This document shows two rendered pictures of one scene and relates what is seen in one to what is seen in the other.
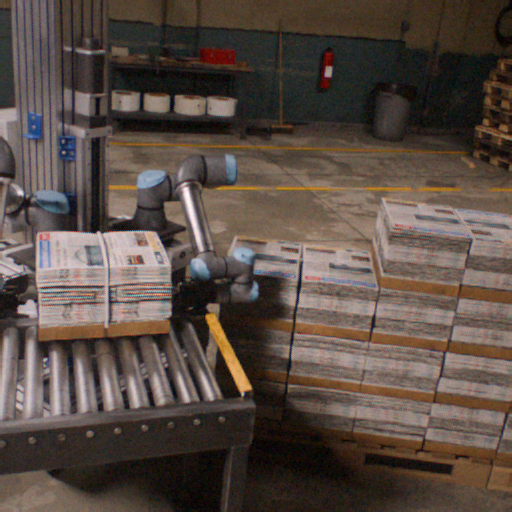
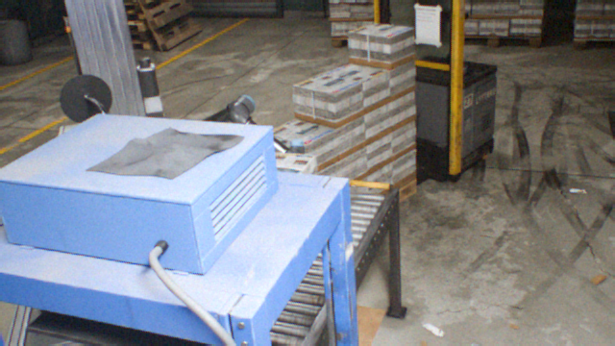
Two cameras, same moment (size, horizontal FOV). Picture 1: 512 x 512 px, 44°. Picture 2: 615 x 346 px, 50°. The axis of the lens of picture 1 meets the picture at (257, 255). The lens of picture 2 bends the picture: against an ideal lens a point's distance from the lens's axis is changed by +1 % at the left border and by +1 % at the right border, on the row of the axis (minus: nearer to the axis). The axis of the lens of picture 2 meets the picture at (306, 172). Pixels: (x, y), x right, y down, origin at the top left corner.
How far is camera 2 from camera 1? 2.61 m
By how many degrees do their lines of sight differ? 43
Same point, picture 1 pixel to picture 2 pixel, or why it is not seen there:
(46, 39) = (127, 70)
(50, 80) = (135, 97)
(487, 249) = (368, 85)
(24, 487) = not seen: outside the picture
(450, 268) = (358, 102)
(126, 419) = (381, 218)
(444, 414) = (372, 179)
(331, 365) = not seen: hidden behind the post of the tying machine
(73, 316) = not seen: hidden behind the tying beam
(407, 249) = (341, 102)
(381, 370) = (346, 173)
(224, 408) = (393, 195)
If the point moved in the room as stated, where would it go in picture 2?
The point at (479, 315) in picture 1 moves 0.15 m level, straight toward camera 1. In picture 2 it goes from (372, 119) to (384, 126)
